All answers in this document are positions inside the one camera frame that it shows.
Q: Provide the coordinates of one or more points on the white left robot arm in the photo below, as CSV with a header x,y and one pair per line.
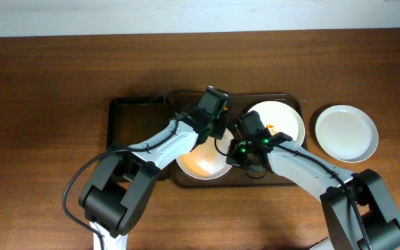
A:
x,y
119,189

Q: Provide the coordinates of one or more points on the pink-white plate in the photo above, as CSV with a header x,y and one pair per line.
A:
x,y
206,162

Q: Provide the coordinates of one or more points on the cream dirty plate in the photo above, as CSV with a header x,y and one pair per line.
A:
x,y
280,117

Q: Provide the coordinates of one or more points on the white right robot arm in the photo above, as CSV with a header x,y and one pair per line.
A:
x,y
358,208

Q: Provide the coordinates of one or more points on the grey-white plate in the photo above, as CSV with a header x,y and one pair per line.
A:
x,y
346,133

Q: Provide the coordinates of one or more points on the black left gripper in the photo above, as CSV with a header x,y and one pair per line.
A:
x,y
219,128

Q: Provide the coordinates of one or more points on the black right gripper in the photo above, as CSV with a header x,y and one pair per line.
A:
x,y
239,160

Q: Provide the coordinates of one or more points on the small black tray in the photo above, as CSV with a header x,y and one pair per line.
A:
x,y
135,119

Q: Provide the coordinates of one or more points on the large brown serving tray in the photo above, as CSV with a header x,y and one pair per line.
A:
x,y
235,177

